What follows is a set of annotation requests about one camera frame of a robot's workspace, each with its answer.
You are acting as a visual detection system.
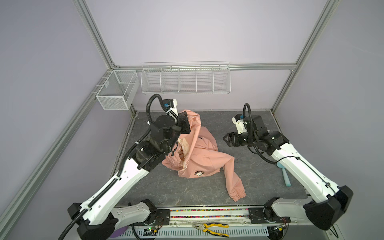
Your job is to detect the purple pink silicone spatula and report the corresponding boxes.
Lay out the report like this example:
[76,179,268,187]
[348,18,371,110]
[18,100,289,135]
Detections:
[110,226,129,239]

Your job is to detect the pink Snoopy zip jacket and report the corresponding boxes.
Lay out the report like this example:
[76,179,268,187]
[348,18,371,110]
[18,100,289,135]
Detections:
[162,110,247,202]

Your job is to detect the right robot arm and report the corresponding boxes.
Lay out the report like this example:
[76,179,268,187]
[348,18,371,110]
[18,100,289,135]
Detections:
[223,103,354,231]

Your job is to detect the white mesh box basket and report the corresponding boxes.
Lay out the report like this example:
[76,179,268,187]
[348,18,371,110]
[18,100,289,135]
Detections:
[96,70,140,111]

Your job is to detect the small green circuit board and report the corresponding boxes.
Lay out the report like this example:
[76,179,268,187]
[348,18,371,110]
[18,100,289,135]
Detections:
[143,228,158,237]

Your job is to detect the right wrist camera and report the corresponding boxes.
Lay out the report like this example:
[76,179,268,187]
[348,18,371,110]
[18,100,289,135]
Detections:
[232,114,248,135]

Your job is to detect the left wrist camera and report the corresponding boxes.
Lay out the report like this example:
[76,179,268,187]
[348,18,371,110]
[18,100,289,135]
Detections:
[163,99,178,116]

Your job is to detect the yellow handled pliers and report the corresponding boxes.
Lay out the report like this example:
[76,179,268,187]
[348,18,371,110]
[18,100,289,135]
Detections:
[192,223,229,238]

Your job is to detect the teal silicone spatula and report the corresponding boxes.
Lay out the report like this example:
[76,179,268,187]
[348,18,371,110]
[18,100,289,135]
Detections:
[277,163,291,187]

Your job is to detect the white slotted cable duct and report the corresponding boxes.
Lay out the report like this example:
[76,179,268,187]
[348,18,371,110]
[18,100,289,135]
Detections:
[135,226,270,240]

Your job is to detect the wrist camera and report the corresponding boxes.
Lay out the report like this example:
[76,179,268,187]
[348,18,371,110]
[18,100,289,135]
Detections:
[163,99,178,116]
[232,114,248,135]

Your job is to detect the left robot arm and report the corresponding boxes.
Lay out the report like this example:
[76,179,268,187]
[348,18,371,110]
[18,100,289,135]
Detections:
[59,94,191,240]

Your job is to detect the white wire shelf basket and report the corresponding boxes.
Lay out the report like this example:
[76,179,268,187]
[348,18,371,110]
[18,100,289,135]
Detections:
[141,62,232,94]

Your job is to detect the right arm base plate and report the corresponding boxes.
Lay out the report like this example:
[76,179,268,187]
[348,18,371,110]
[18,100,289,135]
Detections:
[248,207,291,224]

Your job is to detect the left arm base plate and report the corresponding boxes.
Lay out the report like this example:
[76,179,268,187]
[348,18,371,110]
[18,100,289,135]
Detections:
[138,209,171,226]

